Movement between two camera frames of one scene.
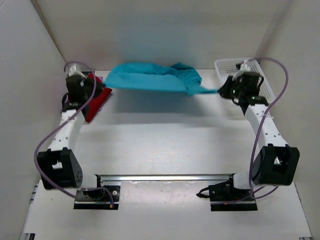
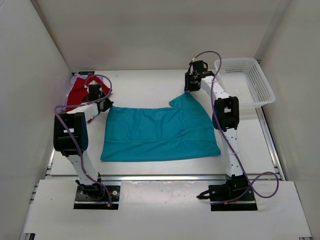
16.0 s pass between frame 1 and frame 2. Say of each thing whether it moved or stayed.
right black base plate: stayed
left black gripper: moved
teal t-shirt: moved
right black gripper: moved
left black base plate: stayed
